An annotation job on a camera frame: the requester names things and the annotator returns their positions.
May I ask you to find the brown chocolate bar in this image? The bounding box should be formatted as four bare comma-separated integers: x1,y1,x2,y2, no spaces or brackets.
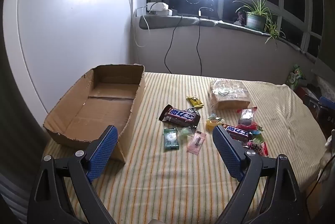
222,124,253,142
160,105,201,127

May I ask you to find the white cable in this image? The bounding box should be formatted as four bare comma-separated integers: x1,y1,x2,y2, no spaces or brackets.
134,5,151,48

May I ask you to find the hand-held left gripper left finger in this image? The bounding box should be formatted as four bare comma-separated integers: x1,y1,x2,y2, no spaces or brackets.
27,125,118,224

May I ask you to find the clear bag of bread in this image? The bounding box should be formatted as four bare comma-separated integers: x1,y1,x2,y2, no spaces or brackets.
208,79,251,110

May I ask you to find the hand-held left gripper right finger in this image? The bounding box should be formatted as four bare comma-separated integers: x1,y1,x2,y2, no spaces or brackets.
212,125,311,224

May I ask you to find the light green candy packet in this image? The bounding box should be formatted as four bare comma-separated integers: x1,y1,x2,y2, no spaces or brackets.
177,127,197,139

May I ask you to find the white wardrobe door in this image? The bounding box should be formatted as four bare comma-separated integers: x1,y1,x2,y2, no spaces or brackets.
3,0,131,114

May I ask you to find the small figurine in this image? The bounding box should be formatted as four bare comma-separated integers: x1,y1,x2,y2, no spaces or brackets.
234,10,247,27

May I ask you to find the pink candy packet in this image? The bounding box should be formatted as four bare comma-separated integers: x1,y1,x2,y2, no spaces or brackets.
187,130,207,154

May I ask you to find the white electronic device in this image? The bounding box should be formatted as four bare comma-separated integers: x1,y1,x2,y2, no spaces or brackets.
147,2,173,16

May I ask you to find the orange jelly cup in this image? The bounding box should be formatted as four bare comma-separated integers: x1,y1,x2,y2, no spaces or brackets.
205,114,225,131

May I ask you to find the clear red-edged plum packet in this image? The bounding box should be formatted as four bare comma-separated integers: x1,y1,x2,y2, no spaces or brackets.
237,107,258,126

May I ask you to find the green snack bag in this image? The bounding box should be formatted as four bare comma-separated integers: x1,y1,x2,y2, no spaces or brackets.
286,64,306,89

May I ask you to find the yellow candy packet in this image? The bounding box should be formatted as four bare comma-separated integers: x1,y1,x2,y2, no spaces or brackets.
186,95,204,109

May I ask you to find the black cable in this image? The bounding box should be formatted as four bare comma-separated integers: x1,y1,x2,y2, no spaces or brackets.
164,14,184,74
196,6,213,76

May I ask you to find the white fluffy cloth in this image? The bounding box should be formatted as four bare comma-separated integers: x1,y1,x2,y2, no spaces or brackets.
318,129,335,180

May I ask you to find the cardboard box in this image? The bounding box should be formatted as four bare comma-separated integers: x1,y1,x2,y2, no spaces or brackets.
43,64,146,164

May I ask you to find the dark green candy packet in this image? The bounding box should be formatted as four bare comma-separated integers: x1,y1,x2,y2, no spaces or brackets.
163,128,180,151

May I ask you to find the striped blanket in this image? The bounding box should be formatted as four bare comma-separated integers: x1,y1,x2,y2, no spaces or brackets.
42,72,327,224

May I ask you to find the potted spider plant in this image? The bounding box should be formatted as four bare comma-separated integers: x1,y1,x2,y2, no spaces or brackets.
233,0,286,50

